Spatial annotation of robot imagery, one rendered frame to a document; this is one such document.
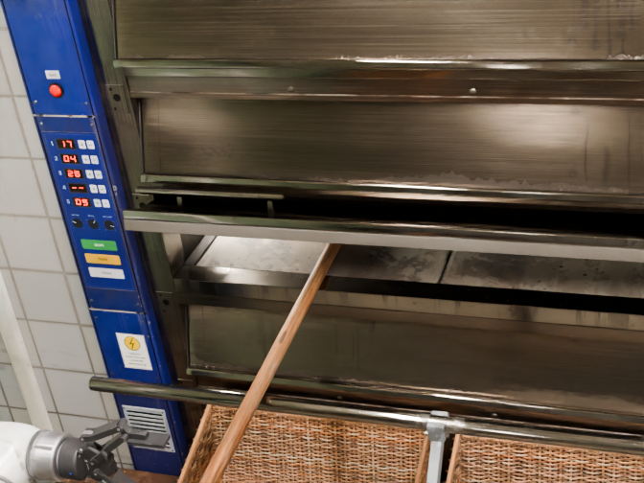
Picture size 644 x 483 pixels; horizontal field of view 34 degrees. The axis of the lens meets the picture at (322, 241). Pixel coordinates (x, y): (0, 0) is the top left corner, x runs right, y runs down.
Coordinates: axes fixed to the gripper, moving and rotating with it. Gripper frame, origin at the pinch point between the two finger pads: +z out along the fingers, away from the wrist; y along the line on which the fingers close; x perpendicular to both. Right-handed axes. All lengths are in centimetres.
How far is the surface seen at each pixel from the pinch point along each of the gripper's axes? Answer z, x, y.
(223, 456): 9.1, -3.8, -1.0
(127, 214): -24, -46, -24
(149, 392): -14.9, -22.5, 2.6
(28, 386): -75, -59, 38
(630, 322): 75, -58, 4
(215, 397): -0.5, -22.5, 2.2
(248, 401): 8.6, -18.3, -1.4
